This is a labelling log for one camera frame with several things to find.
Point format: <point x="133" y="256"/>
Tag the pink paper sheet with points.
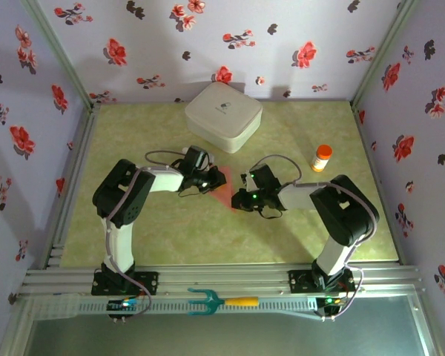
<point x="227" y="194"/>

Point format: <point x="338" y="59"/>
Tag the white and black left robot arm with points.
<point x="124" y="196"/>

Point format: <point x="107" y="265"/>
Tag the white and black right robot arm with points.
<point x="345" y="211"/>

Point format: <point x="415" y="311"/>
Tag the white square plastic box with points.
<point x="222" y="115"/>

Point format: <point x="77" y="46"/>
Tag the orange capped bottle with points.
<point x="322" y="157"/>

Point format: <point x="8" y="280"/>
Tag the wide aluminium frame rail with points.
<point x="222" y="278"/>

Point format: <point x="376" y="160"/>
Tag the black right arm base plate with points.
<point x="298" y="280"/>

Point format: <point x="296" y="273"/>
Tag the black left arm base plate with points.
<point x="148" y="278"/>

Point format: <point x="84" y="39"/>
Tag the thin aluminium side rail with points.
<point x="380" y="185"/>

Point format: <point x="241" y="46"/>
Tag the grooved aluminium side rail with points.
<point x="72" y="185"/>

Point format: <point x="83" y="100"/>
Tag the aluminium frame post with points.
<point x="57" y="48"/>
<point x="383" y="48"/>

